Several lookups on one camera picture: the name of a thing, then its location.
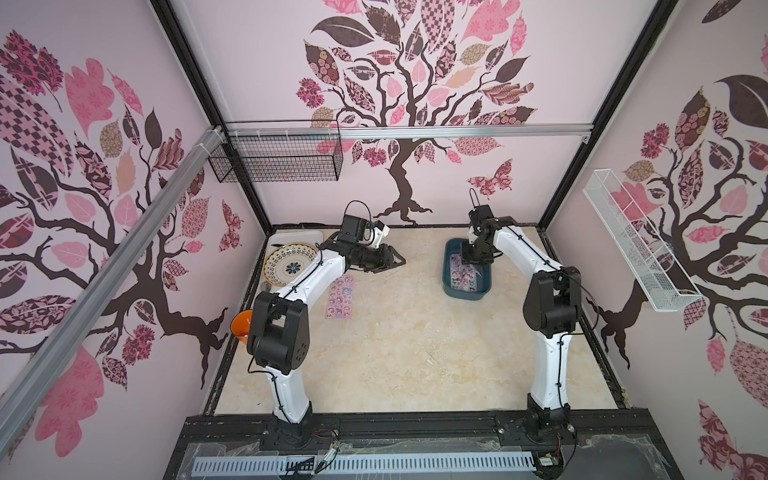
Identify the teal plastic storage box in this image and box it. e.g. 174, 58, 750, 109
442, 238, 492, 301

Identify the pink sticker sheet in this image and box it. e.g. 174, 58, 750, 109
325, 275, 355, 320

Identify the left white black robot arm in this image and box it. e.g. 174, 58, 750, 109
246, 215, 406, 426

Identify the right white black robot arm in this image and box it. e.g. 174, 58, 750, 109
461, 205, 582, 429

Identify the patterned ceramic plate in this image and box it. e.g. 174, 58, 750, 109
262, 243, 317, 288

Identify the orange cup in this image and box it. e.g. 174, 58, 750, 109
230, 310, 252, 344

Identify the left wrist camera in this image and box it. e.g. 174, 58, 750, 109
369, 221, 390, 249

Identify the black wire basket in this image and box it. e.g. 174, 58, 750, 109
208, 119, 344, 183

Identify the aluminium rail back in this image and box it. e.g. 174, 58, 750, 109
228, 123, 593, 140

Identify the aluminium rail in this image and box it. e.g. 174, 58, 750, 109
228, 123, 593, 140
1, 126, 224, 456

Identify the white wire shelf basket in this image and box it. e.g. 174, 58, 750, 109
583, 169, 704, 313

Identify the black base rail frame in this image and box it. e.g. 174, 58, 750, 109
165, 409, 681, 479

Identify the white slotted cable duct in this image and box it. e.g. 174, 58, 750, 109
190, 452, 536, 479

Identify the aluminium rail left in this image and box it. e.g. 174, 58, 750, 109
1, 126, 224, 456

